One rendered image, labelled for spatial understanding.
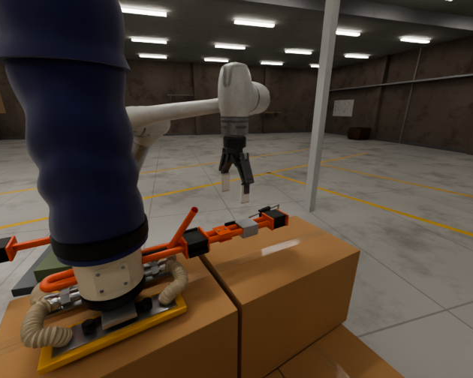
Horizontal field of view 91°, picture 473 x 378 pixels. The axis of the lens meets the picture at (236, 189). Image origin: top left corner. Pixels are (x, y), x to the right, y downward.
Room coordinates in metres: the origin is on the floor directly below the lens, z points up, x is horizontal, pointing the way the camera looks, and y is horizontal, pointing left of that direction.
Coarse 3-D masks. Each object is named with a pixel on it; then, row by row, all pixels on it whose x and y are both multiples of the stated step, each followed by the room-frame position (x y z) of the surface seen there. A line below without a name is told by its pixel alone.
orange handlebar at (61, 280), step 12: (216, 228) 0.76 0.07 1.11; (228, 228) 0.77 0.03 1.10; (240, 228) 0.77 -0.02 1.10; (36, 240) 0.67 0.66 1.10; (48, 240) 0.68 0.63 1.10; (216, 240) 0.70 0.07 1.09; (144, 252) 0.62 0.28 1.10; (168, 252) 0.62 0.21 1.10; (180, 252) 0.63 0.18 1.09; (48, 276) 0.50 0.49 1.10; (60, 276) 0.51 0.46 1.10; (72, 276) 0.52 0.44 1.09; (48, 288) 0.46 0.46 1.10; (60, 288) 0.47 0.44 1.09
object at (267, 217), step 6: (270, 210) 0.90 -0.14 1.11; (276, 210) 0.90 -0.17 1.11; (264, 216) 0.85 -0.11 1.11; (270, 216) 0.84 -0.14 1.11; (276, 216) 0.84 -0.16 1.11; (282, 216) 0.84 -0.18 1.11; (288, 216) 0.85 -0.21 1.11; (270, 222) 0.82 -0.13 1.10; (276, 222) 0.84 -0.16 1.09; (282, 222) 0.85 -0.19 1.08; (270, 228) 0.82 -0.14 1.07; (276, 228) 0.83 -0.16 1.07
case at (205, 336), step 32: (160, 288) 0.63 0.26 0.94; (192, 288) 0.63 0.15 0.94; (64, 320) 0.51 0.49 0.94; (192, 320) 0.51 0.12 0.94; (224, 320) 0.52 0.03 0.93; (0, 352) 0.41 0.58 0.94; (32, 352) 0.41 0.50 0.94; (96, 352) 0.41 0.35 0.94; (128, 352) 0.41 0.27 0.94; (160, 352) 0.43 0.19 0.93; (192, 352) 0.47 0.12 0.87; (224, 352) 0.52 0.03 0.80
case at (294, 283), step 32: (288, 224) 1.10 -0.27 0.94; (224, 256) 0.81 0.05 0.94; (256, 256) 0.81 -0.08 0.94; (288, 256) 0.81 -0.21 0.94; (320, 256) 0.81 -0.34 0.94; (352, 256) 0.84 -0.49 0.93; (224, 288) 0.67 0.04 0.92; (256, 288) 0.64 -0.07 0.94; (288, 288) 0.66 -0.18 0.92; (320, 288) 0.75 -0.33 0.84; (352, 288) 0.86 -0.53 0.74; (256, 320) 0.59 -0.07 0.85; (288, 320) 0.67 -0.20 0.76; (320, 320) 0.76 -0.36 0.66; (256, 352) 0.60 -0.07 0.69; (288, 352) 0.68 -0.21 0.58
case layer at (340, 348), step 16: (336, 336) 0.78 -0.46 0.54; (352, 336) 0.78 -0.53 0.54; (304, 352) 0.71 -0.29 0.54; (320, 352) 0.71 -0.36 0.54; (336, 352) 0.71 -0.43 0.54; (352, 352) 0.71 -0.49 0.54; (368, 352) 0.71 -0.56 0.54; (288, 368) 0.64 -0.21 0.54; (304, 368) 0.64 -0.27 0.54; (320, 368) 0.64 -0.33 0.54; (336, 368) 0.64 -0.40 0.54; (352, 368) 0.64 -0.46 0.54; (368, 368) 0.64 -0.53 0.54; (384, 368) 0.64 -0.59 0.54
